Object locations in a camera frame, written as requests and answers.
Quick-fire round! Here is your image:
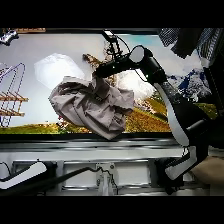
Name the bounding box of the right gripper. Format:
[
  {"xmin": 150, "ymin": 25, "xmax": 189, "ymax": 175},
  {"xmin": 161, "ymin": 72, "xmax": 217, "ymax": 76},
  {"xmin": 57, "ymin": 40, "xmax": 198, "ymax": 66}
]
[{"xmin": 93, "ymin": 61, "xmax": 119, "ymax": 79}]

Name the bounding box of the silver frame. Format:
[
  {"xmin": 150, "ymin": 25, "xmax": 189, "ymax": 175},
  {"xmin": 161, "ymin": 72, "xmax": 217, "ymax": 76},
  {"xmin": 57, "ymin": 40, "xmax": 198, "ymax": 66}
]
[{"xmin": 0, "ymin": 137, "xmax": 224, "ymax": 197}]

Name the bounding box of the checked shirt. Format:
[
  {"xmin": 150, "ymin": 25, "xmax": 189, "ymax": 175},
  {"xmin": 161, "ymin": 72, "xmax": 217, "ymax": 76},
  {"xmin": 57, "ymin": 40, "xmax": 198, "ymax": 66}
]
[{"xmin": 157, "ymin": 28, "xmax": 224, "ymax": 68}]

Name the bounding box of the black cable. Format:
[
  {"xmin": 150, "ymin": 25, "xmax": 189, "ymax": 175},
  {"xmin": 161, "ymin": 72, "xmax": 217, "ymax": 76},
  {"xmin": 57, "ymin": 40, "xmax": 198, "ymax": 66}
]
[{"xmin": 87, "ymin": 166, "xmax": 118, "ymax": 190}]

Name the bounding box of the black garment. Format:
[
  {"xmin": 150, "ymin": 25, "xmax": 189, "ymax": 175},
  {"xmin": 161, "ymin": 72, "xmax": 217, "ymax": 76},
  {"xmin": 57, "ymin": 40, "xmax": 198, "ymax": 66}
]
[{"xmin": 171, "ymin": 28, "xmax": 205, "ymax": 60}]

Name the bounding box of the grey-beige garment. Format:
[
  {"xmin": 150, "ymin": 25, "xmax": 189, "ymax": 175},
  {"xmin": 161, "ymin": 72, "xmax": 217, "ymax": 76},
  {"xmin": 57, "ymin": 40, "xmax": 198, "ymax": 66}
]
[{"xmin": 48, "ymin": 75, "xmax": 135, "ymax": 141}]

